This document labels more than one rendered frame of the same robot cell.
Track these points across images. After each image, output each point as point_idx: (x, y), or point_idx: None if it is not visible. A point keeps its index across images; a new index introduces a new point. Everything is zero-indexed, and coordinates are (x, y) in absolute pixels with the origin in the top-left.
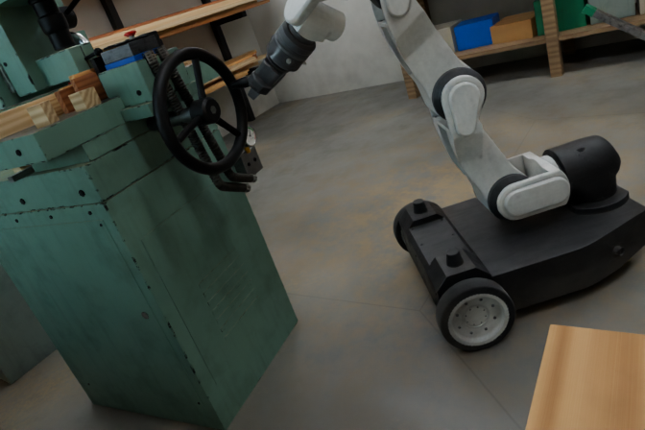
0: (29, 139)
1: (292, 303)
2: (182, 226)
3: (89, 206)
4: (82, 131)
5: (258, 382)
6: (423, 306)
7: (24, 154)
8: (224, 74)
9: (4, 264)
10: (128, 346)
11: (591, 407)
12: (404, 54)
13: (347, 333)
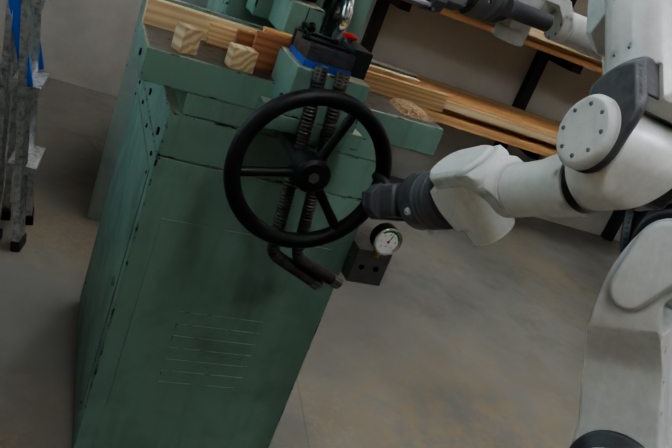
0: (145, 48)
1: (290, 440)
2: (219, 248)
3: (153, 148)
4: (198, 82)
5: None
6: None
7: (140, 56)
8: (378, 157)
9: (126, 125)
10: (100, 290)
11: None
12: (589, 352)
13: None
